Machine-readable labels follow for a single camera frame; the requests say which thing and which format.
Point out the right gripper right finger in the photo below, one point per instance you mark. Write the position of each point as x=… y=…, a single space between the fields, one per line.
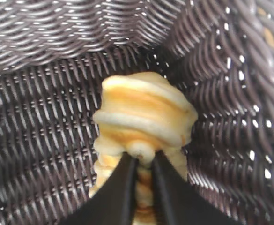
x=183 y=204

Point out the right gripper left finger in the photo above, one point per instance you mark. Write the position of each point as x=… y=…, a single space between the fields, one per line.
x=113 y=201

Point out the long striped bread roll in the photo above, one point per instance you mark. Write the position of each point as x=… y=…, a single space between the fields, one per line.
x=146 y=105

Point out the dark brown wicker basket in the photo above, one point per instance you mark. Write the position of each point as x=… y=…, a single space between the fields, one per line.
x=45 y=117

